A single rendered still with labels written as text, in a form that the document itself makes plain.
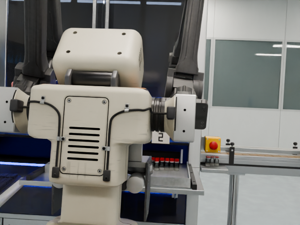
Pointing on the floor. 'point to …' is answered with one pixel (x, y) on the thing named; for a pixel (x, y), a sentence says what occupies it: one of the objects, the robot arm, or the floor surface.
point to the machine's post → (194, 152)
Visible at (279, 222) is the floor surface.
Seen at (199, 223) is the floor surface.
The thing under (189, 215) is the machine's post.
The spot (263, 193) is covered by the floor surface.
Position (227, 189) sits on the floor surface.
